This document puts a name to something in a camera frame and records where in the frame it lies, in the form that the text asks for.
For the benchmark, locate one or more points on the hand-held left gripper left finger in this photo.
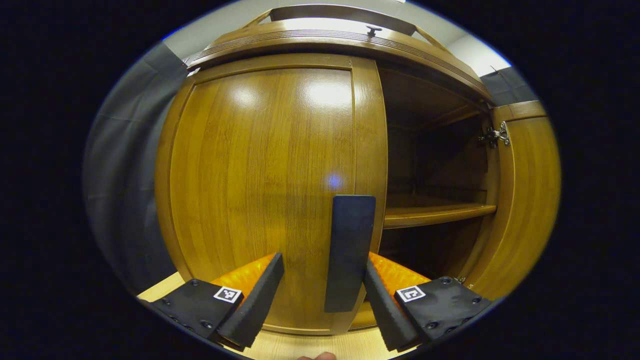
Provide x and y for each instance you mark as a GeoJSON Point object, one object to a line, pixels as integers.
{"type": "Point", "coordinates": [255, 305]}

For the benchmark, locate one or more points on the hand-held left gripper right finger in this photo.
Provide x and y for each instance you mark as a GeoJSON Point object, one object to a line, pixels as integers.
{"type": "Point", "coordinates": [385, 315]}

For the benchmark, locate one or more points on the wooden shoe cabinet door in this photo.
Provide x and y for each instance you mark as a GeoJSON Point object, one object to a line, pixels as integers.
{"type": "Point", "coordinates": [250, 190]}
{"type": "Point", "coordinates": [525, 200]}

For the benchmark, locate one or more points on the wooden double-door shoe cabinet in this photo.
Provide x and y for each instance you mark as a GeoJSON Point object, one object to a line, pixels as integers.
{"type": "Point", "coordinates": [440, 160]}

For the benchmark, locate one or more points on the wooden cabinet drawer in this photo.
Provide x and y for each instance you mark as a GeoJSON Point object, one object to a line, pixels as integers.
{"type": "Point", "coordinates": [325, 24]}

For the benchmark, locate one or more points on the wooden inner shelf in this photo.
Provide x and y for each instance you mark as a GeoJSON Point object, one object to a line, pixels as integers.
{"type": "Point", "coordinates": [430, 212]}

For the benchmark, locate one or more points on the black drawer knob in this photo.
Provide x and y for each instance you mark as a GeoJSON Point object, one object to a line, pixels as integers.
{"type": "Point", "coordinates": [374, 30]}

